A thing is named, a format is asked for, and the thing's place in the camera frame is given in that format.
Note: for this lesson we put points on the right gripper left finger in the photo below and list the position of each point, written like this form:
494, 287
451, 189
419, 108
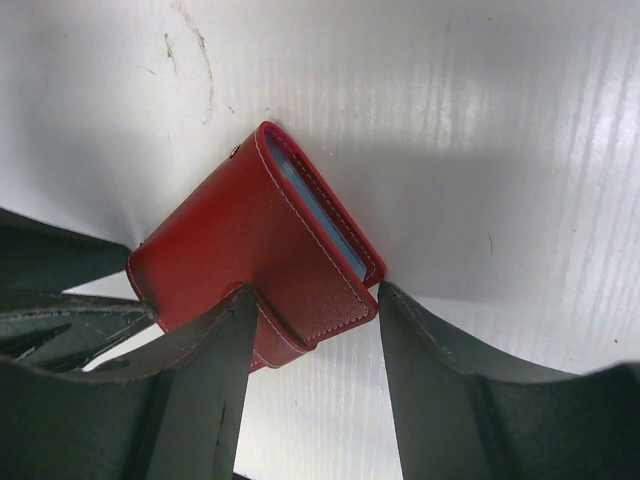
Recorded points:
170, 409

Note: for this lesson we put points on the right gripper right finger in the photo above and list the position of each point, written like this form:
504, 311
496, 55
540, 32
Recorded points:
464, 409

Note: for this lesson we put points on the red leather card holder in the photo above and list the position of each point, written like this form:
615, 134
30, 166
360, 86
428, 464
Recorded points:
246, 225

